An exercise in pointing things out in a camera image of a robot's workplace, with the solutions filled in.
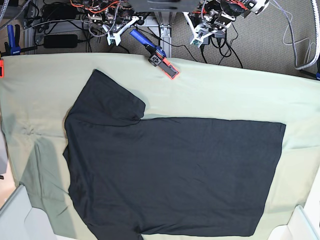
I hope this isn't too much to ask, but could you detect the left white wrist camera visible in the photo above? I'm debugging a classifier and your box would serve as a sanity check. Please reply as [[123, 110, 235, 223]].
[[190, 31, 211, 48]]

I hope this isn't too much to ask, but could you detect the white grey cable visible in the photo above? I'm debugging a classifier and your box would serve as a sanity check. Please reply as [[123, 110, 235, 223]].
[[269, 0, 320, 70]]

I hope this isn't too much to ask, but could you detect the dark navy T-shirt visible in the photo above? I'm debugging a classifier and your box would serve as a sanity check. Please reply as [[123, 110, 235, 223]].
[[63, 70, 286, 240]]

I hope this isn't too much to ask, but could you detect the black camera mount top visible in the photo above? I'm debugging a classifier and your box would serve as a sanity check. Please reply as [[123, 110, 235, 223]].
[[128, 0, 200, 13]]

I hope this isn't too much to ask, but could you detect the aluminium frame post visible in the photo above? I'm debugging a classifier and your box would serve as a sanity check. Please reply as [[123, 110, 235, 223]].
[[154, 11, 176, 58]]

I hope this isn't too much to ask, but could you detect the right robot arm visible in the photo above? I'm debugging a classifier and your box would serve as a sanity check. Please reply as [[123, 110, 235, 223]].
[[69, 0, 144, 42]]

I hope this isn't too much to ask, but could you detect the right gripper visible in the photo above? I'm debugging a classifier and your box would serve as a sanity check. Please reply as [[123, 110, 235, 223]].
[[88, 16, 139, 38]]

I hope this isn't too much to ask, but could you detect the white bin lower left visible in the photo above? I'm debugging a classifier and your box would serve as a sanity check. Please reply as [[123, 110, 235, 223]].
[[0, 185, 57, 240]]

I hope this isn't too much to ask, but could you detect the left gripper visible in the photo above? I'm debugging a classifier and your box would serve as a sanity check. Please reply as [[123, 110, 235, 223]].
[[183, 12, 225, 38]]

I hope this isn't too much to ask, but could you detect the light green table cloth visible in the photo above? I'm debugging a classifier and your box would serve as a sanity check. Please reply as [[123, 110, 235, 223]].
[[0, 53, 320, 240]]

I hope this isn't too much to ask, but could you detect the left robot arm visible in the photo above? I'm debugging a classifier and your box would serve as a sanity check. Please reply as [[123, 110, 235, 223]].
[[183, 0, 269, 41]]

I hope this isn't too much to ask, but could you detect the black power brick left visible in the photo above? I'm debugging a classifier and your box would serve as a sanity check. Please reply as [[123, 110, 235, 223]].
[[43, 34, 78, 49]]

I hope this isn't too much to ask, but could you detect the white bin lower right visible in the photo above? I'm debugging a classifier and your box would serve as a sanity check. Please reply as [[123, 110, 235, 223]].
[[268, 205, 320, 240]]

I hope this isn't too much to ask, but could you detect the blue clamp at left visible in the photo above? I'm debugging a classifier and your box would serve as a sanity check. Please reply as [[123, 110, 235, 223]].
[[1, 24, 38, 57]]

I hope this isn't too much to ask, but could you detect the white bin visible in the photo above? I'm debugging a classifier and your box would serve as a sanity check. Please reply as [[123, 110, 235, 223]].
[[0, 185, 57, 240], [268, 205, 320, 240]]

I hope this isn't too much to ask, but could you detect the blue orange bar clamp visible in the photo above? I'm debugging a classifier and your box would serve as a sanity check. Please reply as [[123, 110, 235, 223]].
[[130, 29, 180, 80]]

